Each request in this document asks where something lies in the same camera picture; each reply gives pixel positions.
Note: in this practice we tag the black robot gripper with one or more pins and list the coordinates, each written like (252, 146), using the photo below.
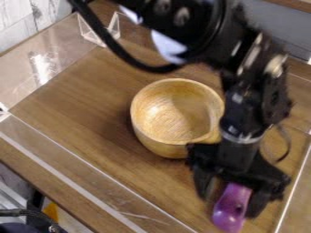
(238, 163)

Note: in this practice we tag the purple toy eggplant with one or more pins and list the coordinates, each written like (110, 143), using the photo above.
(229, 213)

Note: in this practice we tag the brown wooden bowl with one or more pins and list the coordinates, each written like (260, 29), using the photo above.
(176, 112)

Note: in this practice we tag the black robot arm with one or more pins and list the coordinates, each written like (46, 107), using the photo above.
(214, 32)

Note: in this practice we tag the clear acrylic corner bracket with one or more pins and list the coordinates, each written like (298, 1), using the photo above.
(92, 32)

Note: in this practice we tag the clear acrylic tray wall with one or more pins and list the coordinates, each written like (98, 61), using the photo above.
(68, 138)

